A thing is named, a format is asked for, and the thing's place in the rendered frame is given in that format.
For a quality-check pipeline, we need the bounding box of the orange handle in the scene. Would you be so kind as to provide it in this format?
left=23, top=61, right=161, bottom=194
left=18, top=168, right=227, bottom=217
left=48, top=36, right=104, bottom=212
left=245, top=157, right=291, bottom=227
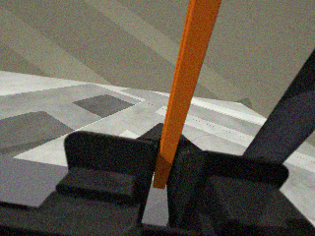
left=153, top=0, right=221, bottom=189

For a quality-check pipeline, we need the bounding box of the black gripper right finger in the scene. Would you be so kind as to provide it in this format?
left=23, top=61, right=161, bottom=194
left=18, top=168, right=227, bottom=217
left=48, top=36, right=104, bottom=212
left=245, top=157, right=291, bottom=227
left=166, top=134, right=288, bottom=230

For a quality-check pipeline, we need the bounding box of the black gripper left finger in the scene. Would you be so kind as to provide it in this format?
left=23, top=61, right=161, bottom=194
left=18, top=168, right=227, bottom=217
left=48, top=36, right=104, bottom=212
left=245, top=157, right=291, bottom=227
left=63, top=123, right=163, bottom=223

